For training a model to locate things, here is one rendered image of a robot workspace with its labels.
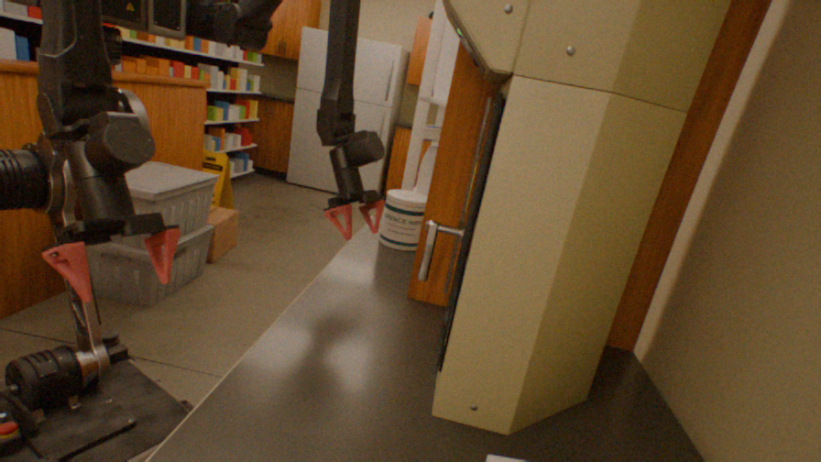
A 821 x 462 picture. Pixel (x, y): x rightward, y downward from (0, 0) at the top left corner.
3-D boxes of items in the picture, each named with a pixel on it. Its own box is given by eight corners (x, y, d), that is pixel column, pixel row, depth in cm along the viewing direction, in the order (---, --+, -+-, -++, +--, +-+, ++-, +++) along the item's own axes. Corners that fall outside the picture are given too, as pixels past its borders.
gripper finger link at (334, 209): (374, 234, 104) (364, 192, 104) (354, 238, 98) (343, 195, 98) (352, 239, 108) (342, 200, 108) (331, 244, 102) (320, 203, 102)
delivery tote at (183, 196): (217, 225, 298) (221, 174, 289) (153, 255, 241) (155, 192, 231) (154, 211, 302) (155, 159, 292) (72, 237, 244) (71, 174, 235)
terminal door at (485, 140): (448, 296, 96) (495, 96, 84) (435, 381, 66) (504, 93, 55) (444, 295, 96) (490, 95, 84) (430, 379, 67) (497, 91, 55)
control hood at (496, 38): (499, 84, 85) (513, 24, 82) (513, 74, 54) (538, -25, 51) (437, 72, 85) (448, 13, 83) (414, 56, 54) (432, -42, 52)
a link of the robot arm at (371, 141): (342, 124, 111) (315, 121, 104) (378, 106, 104) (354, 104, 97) (354, 172, 111) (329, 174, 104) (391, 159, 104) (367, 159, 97)
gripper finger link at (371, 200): (392, 229, 110) (382, 191, 110) (374, 234, 104) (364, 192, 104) (370, 235, 114) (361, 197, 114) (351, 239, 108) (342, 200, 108)
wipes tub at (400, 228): (423, 241, 144) (433, 195, 140) (419, 255, 131) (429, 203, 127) (383, 232, 145) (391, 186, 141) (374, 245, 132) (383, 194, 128)
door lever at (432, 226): (450, 290, 66) (451, 282, 68) (465, 226, 63) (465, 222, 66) (413, 280, 66) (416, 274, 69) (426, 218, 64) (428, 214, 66)
